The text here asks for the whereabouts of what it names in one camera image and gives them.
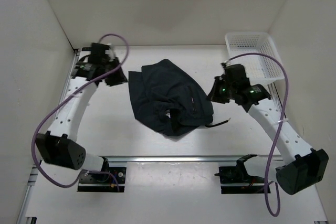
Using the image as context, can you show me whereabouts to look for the white plastic mesh basket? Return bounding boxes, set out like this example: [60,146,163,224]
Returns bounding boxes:
[225,31,284,86]

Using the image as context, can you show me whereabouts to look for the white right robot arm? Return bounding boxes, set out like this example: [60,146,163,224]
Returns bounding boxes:
[207,76,329,195]

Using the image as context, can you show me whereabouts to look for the aluminium rail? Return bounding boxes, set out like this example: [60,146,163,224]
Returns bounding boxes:
[104,155,274,163]
[15,48,81,224]

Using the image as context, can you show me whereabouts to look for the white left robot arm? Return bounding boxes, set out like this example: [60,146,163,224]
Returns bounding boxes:
[31,56,127,182]

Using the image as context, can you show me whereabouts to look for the dark navy shorts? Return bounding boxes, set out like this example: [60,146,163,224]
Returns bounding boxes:
[129,59,229,139]

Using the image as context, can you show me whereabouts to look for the aluminium front rail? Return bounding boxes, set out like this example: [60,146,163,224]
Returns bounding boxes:
[104,155,274,163]

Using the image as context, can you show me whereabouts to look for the aluminium left side rail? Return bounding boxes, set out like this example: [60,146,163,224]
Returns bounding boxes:
[15,48,81,224]

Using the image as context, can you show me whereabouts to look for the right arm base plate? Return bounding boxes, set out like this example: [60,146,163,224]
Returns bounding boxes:
[214,166,264,195]

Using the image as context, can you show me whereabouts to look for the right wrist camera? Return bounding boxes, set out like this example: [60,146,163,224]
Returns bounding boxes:
[224,64,247,82]

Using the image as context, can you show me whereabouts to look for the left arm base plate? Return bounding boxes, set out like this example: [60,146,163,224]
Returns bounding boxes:
[77,163,127,193]

